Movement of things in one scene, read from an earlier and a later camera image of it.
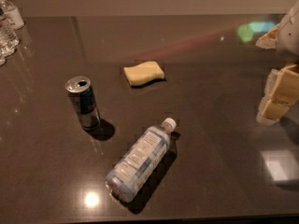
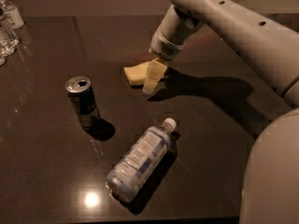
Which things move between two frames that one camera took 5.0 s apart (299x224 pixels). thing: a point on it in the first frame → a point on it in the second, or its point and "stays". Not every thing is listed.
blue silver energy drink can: [81, 92] stays
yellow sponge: [143, 73] stays
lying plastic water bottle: [139, 162] stays
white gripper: [290, 36] → [163, 47]
